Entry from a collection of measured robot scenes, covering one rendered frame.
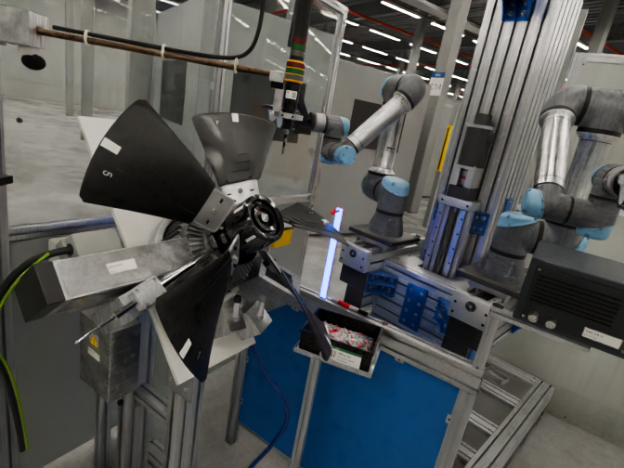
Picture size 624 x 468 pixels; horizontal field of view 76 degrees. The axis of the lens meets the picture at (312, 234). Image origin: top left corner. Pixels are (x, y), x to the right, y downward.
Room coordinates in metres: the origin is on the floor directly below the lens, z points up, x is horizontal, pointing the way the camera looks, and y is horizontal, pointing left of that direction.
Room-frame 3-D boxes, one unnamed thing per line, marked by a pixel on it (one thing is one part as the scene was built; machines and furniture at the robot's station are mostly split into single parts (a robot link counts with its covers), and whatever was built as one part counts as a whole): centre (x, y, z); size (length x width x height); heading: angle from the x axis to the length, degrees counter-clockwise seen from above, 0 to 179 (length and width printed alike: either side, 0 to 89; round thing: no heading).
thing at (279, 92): (0.99, 0.11, 1.49); 0.09 x 0.07 x 0.10; 93
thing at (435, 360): (1.24, -0.17, 0.82); 0.90 x 0.04 x 0.08; 58
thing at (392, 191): (1.68, -0.31, 1.20); 0.13 x 0.12 x 0.14; 22
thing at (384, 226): (1.67, -0.31, 1.09); 0.15 x 0.15 x 0.10
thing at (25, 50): (0.95, 0.69, 1.48); 0.05 x 0.04 x 0.05; 93
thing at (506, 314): (0.97, -0.62, 1.04); 0.24 x 0.03 x 0.03; 58
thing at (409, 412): (1.24, -0.17, 0.45); 0.82 x 0.02 x 0.66; 58
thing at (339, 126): (1.70, -0.01, 1.43); 0.11 x 0.08 x 0.09; 112
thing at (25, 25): (0.95, 0.73, 1.53); 0.10 x 0.07 x 0.09; 93
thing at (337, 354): (1.07, -0.14, 0.85); 0.22 x 0.17 x 0.07; 74
